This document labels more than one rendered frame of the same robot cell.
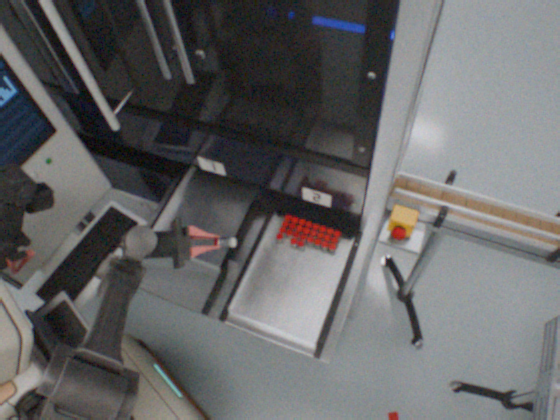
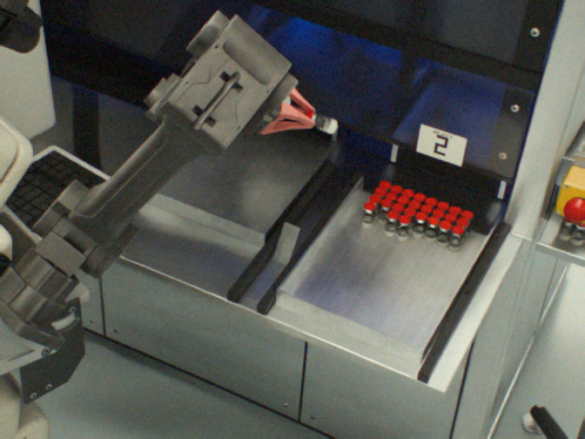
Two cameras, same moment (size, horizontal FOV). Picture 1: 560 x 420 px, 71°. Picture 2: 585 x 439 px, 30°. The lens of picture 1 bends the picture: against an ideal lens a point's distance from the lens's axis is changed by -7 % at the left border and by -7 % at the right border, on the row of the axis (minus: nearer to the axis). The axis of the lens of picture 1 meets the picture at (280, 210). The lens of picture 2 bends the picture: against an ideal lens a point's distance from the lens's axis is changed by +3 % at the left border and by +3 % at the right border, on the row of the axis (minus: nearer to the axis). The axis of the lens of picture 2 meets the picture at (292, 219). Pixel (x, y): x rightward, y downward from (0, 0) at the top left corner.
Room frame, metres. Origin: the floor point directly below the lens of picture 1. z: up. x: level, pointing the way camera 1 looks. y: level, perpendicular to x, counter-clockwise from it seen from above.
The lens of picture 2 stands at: (-0.86, 0.27, 2.20)
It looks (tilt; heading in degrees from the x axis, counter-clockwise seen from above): 42 degrees down; 355
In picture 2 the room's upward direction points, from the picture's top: 4 degrees clockwise
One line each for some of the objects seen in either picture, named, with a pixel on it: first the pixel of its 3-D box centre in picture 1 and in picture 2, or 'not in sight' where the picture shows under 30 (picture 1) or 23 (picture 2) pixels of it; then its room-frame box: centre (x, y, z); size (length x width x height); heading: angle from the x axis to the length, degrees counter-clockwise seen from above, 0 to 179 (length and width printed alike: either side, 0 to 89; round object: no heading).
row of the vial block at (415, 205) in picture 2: (309, 235); (419, 215); (0.58, -0.08, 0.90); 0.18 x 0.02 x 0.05; 60
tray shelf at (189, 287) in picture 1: (247, 248); (309, 227); (0.58, 0.12, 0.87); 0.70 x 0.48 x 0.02; 61
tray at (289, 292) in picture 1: (293, 274); (388, 263); (0.47, -0.01, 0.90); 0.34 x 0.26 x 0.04; 150
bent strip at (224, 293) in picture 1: (225, 286); (272, 260); (0.45, 0.19, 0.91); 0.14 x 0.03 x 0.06; 150
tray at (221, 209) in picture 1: (207, 210); (245, 165); (0.73, 0.23, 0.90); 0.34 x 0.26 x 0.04; 151
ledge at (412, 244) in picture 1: (403, 228); (583, 235); (0.57, -0.38, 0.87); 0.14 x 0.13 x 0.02; 151
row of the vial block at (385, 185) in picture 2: (312, 229); (423, 208); (0.60, -0.09, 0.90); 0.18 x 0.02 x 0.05; 60
